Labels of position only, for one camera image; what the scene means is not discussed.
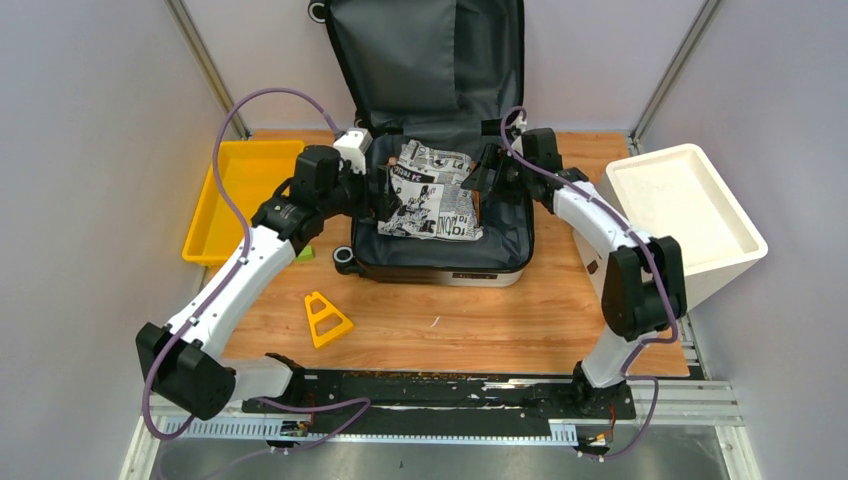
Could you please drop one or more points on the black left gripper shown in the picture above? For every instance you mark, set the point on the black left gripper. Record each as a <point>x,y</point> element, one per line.
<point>387,201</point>

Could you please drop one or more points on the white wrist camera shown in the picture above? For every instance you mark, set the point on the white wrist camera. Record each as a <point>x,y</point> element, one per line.
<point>512,126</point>
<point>353,146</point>

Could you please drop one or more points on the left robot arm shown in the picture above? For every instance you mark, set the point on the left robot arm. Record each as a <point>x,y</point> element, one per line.
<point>182,360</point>

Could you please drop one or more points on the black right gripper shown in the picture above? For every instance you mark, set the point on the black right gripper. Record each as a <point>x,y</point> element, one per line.
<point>492,159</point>

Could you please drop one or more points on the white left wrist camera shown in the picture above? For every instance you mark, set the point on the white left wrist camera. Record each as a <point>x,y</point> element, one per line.
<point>353,146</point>

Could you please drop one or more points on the white drawer storage box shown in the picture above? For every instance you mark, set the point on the white drawer storage box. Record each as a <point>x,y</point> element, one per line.
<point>678,192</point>

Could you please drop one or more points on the space astronaut hardshell suitcase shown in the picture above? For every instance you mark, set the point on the space astronaut hardshell suitcase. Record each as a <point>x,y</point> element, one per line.
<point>443,73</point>

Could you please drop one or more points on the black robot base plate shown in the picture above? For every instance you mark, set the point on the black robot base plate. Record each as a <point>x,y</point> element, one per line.
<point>431,404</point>

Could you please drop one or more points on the small green block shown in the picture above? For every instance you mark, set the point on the small green block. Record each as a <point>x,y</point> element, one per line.
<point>307,254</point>

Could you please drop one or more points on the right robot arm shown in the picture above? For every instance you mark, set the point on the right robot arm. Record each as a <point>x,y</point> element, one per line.
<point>643,292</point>

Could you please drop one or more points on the newspaper print cloth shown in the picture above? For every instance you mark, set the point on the newspaper print cloth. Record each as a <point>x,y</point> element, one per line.
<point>433,203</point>

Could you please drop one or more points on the orange garment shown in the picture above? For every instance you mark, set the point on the orange garment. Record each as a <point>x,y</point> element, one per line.
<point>476,204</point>

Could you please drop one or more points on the yellow triangular plastic stand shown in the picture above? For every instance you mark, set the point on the yellow triangular plastic stand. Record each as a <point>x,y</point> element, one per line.
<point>325,321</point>

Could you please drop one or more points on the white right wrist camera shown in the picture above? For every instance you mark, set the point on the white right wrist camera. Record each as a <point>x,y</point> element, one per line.
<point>512,126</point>

